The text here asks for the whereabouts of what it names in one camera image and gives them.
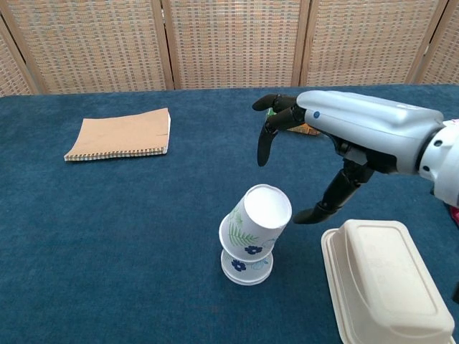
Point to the woven folding screen panel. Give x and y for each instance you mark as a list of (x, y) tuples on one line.
[(97, 43), (369, 39), (444, 61), (12, 71), (233, 43)]

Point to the dark blue table mat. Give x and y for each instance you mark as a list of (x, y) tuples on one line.
[(107, 233)]

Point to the tan spiral notebook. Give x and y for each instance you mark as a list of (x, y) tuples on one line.
[(122, 134)]

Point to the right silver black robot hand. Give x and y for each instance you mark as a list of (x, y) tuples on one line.
[(365, 125)]

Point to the orange juice plastic bottle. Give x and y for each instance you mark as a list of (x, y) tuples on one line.
[(305, 129)]

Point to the white floral paper cup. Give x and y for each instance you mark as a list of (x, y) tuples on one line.
[(258, 218), (244, 270)]

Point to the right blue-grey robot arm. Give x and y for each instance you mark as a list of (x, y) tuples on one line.
[(444, 161)]

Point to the beige lidded food container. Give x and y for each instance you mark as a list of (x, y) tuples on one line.
[(383, 283)]

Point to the red spouted drink pouch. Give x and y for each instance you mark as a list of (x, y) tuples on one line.
[(455, 216)]

